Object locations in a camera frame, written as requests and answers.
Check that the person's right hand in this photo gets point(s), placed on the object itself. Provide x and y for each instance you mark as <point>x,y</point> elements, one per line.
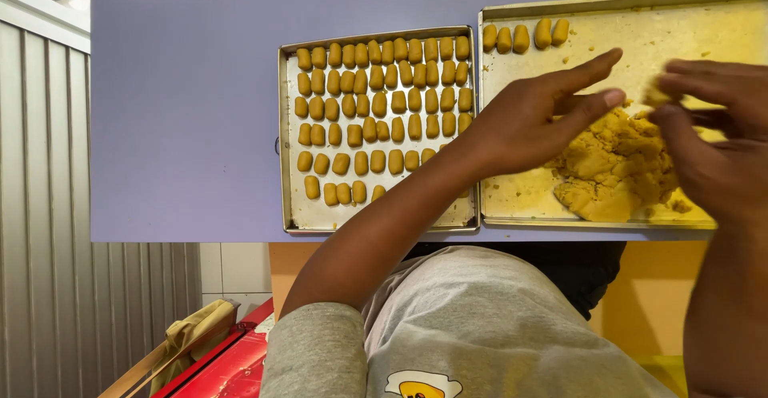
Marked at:
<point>732,164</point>

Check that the person's left hand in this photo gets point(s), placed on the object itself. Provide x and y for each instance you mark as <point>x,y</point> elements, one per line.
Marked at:
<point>519,128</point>

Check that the small unshaped dough lump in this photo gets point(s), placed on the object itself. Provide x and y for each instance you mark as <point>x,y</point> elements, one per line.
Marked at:
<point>657,95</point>

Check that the shaped yellow dough piece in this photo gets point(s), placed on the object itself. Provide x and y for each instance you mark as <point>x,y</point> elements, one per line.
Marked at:
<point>542,33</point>
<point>490,38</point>
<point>504,40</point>
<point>521,38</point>
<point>560,32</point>

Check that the yellow dough mass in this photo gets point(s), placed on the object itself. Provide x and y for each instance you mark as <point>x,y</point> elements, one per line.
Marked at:
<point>612,164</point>

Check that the orange cabinet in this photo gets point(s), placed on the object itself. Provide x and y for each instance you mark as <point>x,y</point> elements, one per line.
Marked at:
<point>654,296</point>

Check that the black trousers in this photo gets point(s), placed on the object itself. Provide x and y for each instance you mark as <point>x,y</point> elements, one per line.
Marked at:
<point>576,272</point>

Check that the rows of shaped dough pieces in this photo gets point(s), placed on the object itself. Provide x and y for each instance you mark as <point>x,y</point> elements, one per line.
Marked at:
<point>364,107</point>

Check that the large metal baking tray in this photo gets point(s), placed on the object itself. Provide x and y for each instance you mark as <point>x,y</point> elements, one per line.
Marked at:
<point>648,32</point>

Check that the grey printed shirt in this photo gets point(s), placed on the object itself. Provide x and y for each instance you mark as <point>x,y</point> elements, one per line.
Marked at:
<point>480,332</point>

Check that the square metal baking tray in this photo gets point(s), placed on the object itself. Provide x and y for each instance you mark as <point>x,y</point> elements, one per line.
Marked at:
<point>288,146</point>

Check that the red box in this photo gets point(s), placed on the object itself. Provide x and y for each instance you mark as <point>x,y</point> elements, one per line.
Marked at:
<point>228,368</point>

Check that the grey corrugated metal cabinet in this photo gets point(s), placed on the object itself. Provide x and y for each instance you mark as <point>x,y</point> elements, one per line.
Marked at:
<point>66,206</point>

